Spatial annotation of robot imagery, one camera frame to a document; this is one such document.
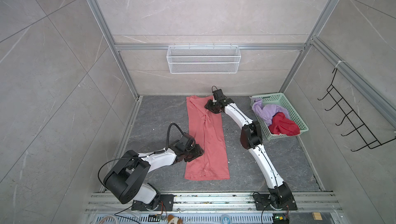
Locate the pink t shirt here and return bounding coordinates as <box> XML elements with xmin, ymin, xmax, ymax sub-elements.
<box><xmin>185</xmin><ymin>96</ymin><xmax>230</xmax><ymax>181</ymax></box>

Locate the lilac t shirt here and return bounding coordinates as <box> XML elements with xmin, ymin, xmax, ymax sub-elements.
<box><xmin>252</xmin><ymin>98</ymin><xmax>290</xmax><ymax>126</ymax></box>

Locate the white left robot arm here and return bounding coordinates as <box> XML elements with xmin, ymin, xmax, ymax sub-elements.
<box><xmin>102</xmin><ymin>140</ymin><xmax>204</xmax><ymax>209</ymax></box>

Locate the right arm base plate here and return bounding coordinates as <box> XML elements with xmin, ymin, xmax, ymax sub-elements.
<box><xmin>252</xmin><ymin>193</ymin><xmax>298</xmax><ymax>211</ymax></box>

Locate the dark red t shirt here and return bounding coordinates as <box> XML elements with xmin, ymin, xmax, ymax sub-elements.
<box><xmin>268</xmin><ymin>112</ymin><xmax>300</xmax><ymax>136</ymax></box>

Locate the green plastic basket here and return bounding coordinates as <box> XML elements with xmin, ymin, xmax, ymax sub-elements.
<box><xmin>250</xmin><ymin>93</ymin><xmax>309</xmax><ymax>140</ymax></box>

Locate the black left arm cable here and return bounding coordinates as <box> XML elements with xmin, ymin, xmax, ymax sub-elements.
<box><xmin>165</xmin><ymin>122</ymin><xmax>185</xmax><ymax>150</ymax></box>

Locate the aluminium rail frame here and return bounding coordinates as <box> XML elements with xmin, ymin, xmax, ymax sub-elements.
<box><xmin>84</xmin><ymin>191</ymin><xmax>344</xmax><ymax>215</ymax></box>

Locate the brown white round object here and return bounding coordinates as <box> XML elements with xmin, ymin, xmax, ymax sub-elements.
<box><xmin>167</xmin><ymin>215</ymin><xmax>183</xmax><ymax>224</ymax></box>

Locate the black wire hook rack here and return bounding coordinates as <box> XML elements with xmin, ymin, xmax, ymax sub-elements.
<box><xmin>317</xmin><ymin>68</ymin><xmax>396</xmax><ymax>152</ymax></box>

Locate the white slotted cable duct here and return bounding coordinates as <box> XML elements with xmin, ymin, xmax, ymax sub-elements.
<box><xmin>92</xmin><ymin>213</ymin><xmax>273</xmax><ymax>224</ymax></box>

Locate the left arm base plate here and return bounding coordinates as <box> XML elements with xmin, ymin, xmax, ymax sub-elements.
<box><xmin>131</xmin><ymin>194</ymin><xmax>175</xmax><ymax>211</ymax></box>

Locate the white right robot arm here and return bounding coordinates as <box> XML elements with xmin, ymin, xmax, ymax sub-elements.
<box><xmin>205</xmin><ymin>98</ymin><xmax>297</xmax><ymax>210</ymax></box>

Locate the green electronics board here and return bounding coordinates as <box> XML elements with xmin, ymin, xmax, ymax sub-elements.
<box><xmin>273</xmin><ymin>214</ymin><xmax>290</xmax><ymax>224</ymax></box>

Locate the white wire mesh basket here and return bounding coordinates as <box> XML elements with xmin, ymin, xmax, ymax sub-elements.
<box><xmin>167</xmin><ymin>45</ymin><xmax>241</xmax><ymax>74</ymax></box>

